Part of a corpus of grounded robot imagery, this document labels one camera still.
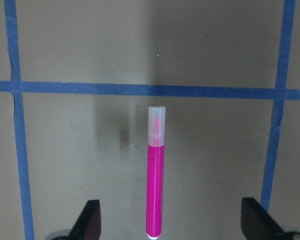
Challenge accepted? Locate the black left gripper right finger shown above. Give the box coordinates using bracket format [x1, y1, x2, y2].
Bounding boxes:
[240, 197, 284, 240]

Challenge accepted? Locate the pink highlighter pen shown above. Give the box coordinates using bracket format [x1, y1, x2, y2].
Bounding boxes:
[145, 106, 166, 240]

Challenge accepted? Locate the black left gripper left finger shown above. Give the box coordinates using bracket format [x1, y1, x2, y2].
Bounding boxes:
[69, 199, 101, 240]

